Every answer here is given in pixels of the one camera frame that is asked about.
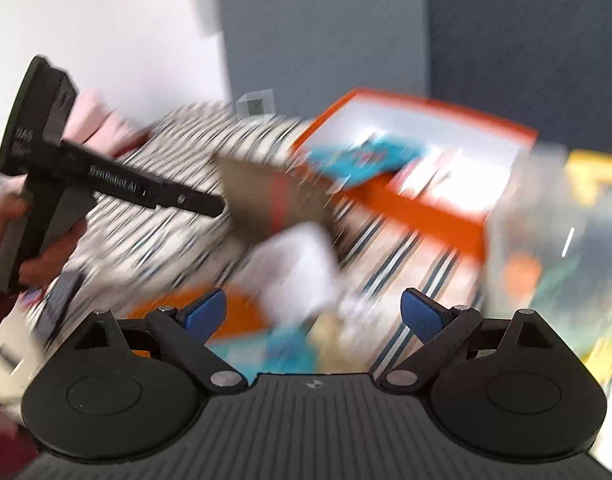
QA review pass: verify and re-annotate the brown striped zip pouch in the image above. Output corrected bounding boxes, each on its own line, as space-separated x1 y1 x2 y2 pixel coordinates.
214 154 339 244

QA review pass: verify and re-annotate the orange cardboard box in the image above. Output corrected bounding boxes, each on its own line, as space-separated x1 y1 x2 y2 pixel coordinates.
292 89 537 261

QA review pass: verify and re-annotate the person left hand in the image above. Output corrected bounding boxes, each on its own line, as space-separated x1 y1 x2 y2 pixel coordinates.
0 188 96 292

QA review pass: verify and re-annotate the striped bed cover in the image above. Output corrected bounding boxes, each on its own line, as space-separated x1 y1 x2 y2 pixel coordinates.
48 103 483 372

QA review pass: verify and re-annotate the blue card packet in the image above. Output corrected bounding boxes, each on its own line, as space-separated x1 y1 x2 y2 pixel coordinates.
207 326 318 382

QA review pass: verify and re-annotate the clear plastic storage container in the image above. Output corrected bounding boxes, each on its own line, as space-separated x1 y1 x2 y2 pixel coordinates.
483 145 612 385

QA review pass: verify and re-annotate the white cloth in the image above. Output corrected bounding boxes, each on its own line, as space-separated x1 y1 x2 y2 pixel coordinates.
235 222 339 325

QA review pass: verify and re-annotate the tan plush toy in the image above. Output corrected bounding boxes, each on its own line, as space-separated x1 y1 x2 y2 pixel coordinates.
307 312 389 374

